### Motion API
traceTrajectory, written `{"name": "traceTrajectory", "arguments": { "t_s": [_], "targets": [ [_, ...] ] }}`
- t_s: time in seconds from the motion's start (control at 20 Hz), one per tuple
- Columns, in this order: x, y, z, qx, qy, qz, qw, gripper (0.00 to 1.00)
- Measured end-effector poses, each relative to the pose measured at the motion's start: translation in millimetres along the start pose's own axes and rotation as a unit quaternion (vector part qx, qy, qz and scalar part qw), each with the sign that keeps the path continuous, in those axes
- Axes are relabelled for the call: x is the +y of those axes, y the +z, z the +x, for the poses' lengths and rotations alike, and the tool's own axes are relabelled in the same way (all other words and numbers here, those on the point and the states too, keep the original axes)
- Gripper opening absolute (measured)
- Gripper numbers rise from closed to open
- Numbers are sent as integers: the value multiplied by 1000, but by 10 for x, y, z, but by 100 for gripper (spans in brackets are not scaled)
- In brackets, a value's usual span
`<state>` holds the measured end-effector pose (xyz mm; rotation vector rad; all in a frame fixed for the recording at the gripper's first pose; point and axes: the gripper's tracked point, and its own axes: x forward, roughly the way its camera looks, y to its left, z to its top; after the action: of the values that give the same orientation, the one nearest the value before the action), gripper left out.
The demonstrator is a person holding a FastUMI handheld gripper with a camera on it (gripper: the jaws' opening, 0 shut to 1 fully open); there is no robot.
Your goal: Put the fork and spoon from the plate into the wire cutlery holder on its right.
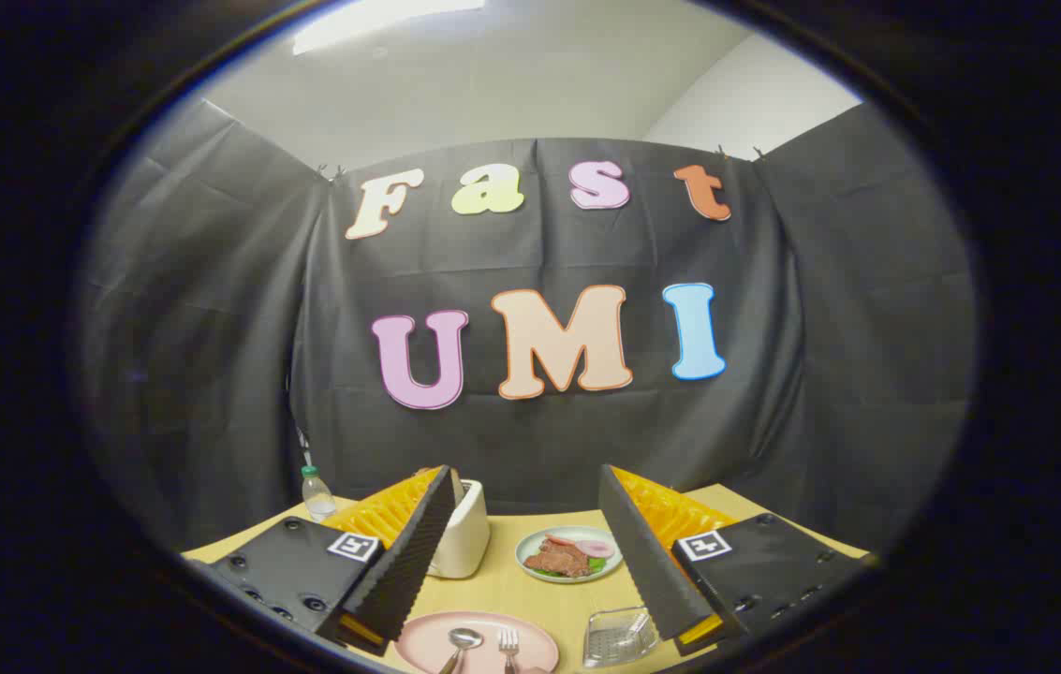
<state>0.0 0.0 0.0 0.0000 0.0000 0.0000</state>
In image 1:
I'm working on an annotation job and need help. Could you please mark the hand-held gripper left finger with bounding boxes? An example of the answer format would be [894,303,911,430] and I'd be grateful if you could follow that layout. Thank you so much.
[196,465,458,656]

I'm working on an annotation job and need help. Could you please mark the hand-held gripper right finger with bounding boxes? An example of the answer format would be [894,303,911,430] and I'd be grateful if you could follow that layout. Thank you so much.
[598,463,877,656]

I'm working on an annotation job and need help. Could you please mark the wooden handled metal spoon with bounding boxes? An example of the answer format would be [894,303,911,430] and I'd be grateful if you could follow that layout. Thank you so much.
[437,628,484,674]

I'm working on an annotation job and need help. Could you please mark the cream white toaster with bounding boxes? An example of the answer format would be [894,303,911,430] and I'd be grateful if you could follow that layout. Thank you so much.
[430,479,492,579]

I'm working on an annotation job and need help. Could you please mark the brown meat slices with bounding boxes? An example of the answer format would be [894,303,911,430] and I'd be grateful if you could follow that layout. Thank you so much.
[523,538,593,579]

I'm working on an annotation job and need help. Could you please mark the pink round plate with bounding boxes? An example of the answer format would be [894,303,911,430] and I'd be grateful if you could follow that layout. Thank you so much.
[394,611,560,674]

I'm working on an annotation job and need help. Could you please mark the pale green food plate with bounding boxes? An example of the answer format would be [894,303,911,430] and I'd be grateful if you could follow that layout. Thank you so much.
[515,526,624,584]

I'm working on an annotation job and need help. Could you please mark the clear plastic water bottle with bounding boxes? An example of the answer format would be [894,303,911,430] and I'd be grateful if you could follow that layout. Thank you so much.
[302,465,337,522]

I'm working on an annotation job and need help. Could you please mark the metal wire basket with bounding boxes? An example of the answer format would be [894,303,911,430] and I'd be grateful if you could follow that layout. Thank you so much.
[582,607,660,669]

